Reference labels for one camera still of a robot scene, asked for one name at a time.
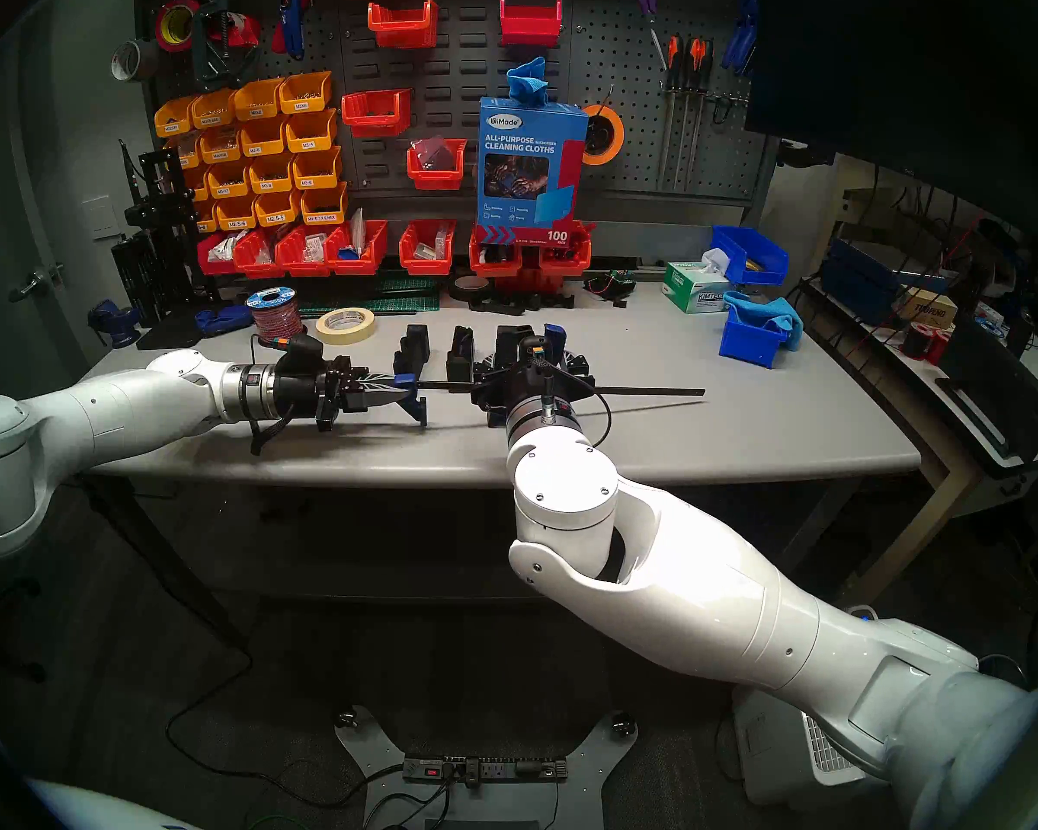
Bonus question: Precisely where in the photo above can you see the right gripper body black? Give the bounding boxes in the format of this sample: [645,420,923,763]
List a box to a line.
[512,361,576,418]

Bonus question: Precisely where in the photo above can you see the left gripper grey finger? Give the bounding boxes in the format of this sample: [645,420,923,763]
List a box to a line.
[336,360,399,391]
[320,388,418,431]

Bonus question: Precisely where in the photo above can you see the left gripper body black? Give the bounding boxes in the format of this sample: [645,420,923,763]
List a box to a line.
[275,359,338,430]

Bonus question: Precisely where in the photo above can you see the black 3D printed block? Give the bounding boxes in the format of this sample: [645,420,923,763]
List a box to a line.
[493,324,530,371]
[395,324,432,375]
[445,325,477,382]

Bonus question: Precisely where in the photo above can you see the black printed parts pile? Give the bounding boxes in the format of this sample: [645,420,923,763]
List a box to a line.
[467,290,576,317]

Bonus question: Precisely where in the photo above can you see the dark green hanging clamp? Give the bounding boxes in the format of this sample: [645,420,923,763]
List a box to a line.
[189,0,243,90]

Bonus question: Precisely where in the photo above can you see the beige masking tape roll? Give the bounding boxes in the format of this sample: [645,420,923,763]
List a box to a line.
[315,306,376,347]

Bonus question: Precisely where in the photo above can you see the green cutting mat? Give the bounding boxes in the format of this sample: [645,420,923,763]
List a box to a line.
[298,271,442,317]

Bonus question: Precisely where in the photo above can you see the green circuit board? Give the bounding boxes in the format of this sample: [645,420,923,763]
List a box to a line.
[584,269,637,309]

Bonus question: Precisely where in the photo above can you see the red storage bin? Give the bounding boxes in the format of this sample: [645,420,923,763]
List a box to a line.
[407,138,468,191]
[497,269,567,295]
[326,220,390,276]
[195,232,241,276]
[499,0,563,48]
[398,220,457,276]
[536,223,593,276]
[274,223,334,278]
[367,0,440,49]
[341,89,413,137]
[232,227,282,278]
[469,232,524,278]

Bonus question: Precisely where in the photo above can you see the green white Kimtech tissue box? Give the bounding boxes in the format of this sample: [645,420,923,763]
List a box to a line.
[662,260,734,315]

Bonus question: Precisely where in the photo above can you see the blue storage bin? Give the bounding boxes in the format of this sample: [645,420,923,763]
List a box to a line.
[718,297,788,369]
[711,225,790,286]

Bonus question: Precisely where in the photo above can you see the blue cleaning cloths box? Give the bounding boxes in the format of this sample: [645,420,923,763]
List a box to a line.
[474,96,589,248]

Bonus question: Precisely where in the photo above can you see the blue microfiber cloth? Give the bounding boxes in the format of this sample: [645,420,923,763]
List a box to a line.
[725,290,804,352]

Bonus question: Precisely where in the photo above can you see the blue bench vise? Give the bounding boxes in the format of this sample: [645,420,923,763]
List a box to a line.
[86,299,144,349]

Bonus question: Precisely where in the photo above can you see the orange tape roll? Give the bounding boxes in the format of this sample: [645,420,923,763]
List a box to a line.
[581,102,625,167]

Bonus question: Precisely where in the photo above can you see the dark grey pegboard panel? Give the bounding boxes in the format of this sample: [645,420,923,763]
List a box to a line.
[568,0,779,202]

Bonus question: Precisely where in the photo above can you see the blue cloth in box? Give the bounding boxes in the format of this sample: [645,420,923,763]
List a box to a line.
[506,56,548,107]

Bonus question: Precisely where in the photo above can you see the blue metal box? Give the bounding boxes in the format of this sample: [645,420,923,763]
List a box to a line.
[817,236,952,323]

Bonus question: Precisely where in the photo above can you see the dark louvered bin panel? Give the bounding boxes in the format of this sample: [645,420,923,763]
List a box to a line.
[143,0,572,224]

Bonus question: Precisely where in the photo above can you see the wooden shelf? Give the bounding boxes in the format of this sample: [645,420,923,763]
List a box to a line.
[830,154,1030,267]

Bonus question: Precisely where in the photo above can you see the orange black screwdrivers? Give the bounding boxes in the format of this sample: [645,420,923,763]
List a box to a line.
[683,37,702,189]

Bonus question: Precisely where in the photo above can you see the cardboard Tuofeng box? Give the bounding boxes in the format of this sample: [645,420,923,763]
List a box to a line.
[898,288,959,328]

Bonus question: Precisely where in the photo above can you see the blue pliers on pegboard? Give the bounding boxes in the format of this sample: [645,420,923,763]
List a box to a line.
[722,0,762,77]

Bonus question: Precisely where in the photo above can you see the wooden side table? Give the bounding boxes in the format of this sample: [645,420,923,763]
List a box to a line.
[791,279,1038,600]

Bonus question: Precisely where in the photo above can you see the black power strip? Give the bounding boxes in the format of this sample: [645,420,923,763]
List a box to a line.
[402,755,569,784]

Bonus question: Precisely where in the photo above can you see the red yellow tape roll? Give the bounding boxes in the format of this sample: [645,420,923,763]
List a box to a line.
[156,0,202,53]

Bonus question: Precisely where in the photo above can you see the white air purifier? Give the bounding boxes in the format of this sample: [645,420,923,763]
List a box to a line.
[731,686,883,808]

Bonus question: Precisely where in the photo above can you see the black curved Dell monitor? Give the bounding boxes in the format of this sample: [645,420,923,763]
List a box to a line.
[744,0,1038,241]

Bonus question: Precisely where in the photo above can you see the right wrist camera black orange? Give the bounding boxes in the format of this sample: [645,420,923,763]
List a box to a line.
[517,334,556,380]

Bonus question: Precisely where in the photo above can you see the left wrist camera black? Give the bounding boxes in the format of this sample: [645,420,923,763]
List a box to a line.
[277,333,328,373]

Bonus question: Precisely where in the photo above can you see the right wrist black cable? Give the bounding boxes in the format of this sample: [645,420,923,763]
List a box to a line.
[545,374,613,449]

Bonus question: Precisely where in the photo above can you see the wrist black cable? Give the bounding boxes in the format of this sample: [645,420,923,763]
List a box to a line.
[253,407,299,456]
[545,374,613,449]

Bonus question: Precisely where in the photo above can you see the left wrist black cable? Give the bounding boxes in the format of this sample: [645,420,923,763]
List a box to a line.
[253,407,299,456]

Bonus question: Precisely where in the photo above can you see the red wire spool blue label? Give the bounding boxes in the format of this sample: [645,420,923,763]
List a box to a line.
[245,286,304,347]

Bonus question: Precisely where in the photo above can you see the black tower frame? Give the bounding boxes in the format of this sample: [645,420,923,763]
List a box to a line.
[112,141,204,328]

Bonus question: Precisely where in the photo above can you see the metal door handle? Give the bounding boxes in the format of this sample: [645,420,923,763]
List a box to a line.
[9,266,63,303]

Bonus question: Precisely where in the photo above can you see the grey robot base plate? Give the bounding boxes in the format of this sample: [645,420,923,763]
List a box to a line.
[336,707,639,830]

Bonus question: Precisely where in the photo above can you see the black floor cable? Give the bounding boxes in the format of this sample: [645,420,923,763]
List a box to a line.
[164,655,407,812]

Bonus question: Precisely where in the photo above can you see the grey duct tape roll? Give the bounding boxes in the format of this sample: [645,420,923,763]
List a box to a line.
[111,40,158,83]

